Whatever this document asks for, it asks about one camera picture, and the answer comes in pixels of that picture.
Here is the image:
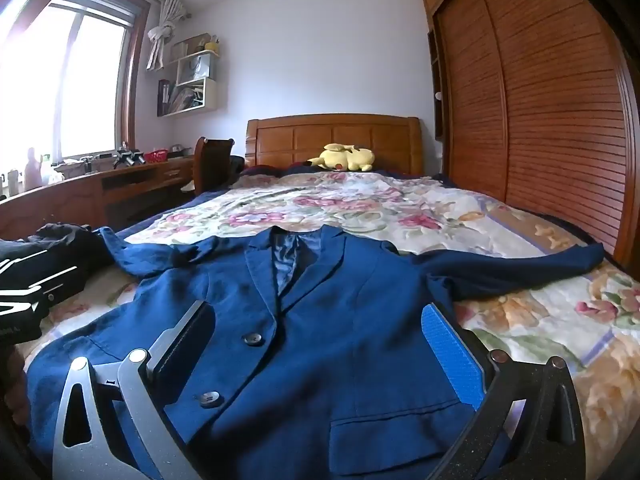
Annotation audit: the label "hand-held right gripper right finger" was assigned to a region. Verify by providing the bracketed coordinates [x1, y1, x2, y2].
[421, 303, 587, 480]

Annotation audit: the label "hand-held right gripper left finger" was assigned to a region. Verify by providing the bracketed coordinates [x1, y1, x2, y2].
[51, 300, 217, 480]

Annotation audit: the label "navy blue blazer jacket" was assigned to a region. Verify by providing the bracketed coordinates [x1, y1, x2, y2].
[25, 225, 606, 480]

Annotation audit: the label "black cloth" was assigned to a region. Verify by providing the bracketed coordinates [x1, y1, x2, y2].
[30, 223, 116, 281]

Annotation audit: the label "wooden desk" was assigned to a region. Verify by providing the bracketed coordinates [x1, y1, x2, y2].
[0, 152, 197, 241]

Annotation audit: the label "pink bottle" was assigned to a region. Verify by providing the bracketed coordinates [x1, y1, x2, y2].
[25, 147, 43, 191]

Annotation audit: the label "navy bed sheet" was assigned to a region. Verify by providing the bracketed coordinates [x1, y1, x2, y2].
[115, 166, 286, 233]

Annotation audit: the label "floral blanket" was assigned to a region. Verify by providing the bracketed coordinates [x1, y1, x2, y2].
[37, 170, 640, 461]

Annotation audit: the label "black binoculars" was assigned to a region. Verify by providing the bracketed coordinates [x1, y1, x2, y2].
[114, 142, 146, 168]

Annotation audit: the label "wooden chair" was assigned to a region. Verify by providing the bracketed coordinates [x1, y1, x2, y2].
[192, 136, 236, 196]

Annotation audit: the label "window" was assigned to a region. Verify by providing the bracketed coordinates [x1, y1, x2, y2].
[0, 0, 151, 196]

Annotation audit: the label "yellow plush toy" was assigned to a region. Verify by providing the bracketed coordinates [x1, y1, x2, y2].
[306, 143, 376, 173]

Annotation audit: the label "wooden bed headboard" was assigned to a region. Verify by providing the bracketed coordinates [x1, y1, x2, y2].
[246, 114, 423, 177]

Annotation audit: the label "wooden slatted wardrobe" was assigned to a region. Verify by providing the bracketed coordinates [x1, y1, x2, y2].
[421, 0, 640, 281]

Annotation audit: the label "tied beige curtain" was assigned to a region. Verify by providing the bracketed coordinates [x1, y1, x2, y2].
[146, 0, 191, 71]

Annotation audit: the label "white wall shelf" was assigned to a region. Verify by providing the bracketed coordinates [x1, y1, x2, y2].
[156, 35, 221, 117]

